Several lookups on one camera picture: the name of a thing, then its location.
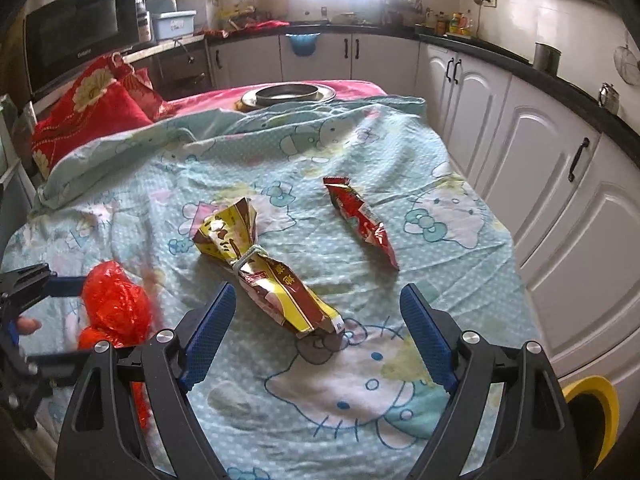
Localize black kitchen countertop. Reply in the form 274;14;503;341
200;20;640;146

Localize round metal pan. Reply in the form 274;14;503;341
241;82;337;109

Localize red cloth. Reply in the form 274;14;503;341
202;20;291;38

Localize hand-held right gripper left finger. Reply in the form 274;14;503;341
55;281;237;480

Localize metal pot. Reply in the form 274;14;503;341
532;42;562;77

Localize group of seasoning bottles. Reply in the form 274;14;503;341
434;10;476;37

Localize blue hanging basin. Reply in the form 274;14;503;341
285;33;319;58

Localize light blue plastic box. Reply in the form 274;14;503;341
150;10;197;42

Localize red snack bag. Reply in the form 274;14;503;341
322;176;401;272

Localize red floral pillow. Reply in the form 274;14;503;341
31;54;173;178

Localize yellow trash bin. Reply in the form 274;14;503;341
560;375;621;476

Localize printed light blue blanket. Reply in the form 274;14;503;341
0;95;546;480

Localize red plastic bag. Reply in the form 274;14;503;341
77;260;157;431

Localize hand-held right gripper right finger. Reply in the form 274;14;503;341
399;282;585;480

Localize white kitchen cabinets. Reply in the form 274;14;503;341
207;34;640;376

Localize wire strainer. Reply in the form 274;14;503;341
612;30;640;86

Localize yellow snack bag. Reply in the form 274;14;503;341
192;197;347;336

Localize black microwave oven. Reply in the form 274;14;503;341
22;0;153;96

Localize metal kettle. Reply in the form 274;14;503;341
598;82;621;113

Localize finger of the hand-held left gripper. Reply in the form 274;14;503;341
0;264;87;319
24;352;90;384

